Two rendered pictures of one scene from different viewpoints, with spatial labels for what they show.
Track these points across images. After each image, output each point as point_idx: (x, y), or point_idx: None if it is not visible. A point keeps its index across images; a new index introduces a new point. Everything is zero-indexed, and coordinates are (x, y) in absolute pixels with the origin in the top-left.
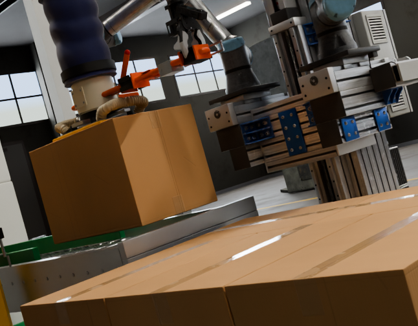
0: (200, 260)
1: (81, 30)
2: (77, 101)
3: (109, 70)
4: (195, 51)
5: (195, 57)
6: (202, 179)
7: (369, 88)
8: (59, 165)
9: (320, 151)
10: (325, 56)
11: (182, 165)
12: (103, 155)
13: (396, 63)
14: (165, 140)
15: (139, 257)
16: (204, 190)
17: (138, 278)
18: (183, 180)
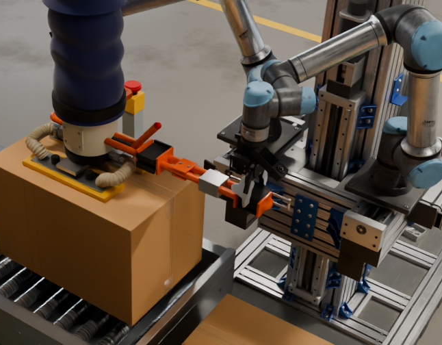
0: None
1: (100, 70)
2: (69, 138)
3: (120, 113)
4: (259, 210)
5: (256, 215)
6: (194, 246)
7: (404, 220)
8: (32, 205)
9: (326, 250)
10: (379, 189)
11: (180, 243)
12: (104, 247)
13: (441, 203)
14: (173, 226)
15: None
16: (193, 257)
17: None
18: (178, 258)
